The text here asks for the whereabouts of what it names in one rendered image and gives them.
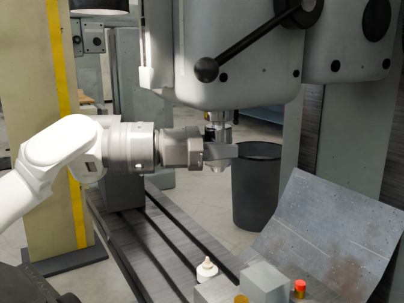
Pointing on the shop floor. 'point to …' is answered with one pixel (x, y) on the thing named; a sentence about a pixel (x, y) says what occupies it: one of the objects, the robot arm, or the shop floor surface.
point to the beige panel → (73, 237)
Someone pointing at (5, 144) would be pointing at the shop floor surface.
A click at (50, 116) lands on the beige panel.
